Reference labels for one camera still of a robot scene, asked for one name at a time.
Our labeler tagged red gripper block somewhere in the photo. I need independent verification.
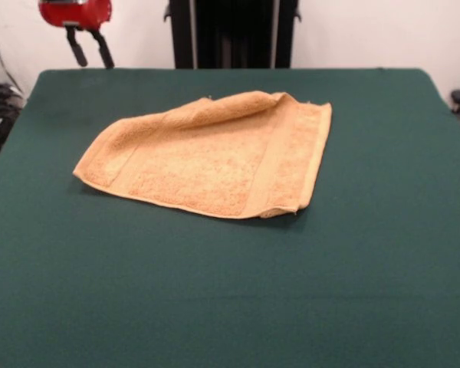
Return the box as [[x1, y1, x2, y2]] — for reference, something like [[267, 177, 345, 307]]
[[38, 0, 116, 70]]

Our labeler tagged tan terry towel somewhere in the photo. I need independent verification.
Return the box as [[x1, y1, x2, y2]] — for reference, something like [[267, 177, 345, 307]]
[[71, 90, 334, 220]]

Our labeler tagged dark green table cloth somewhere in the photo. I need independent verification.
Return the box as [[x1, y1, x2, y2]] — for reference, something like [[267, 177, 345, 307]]
[[0, 67, 460, 368]]

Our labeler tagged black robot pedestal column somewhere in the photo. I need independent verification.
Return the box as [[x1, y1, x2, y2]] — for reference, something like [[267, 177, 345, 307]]
[[164, 0, 302, 70]]

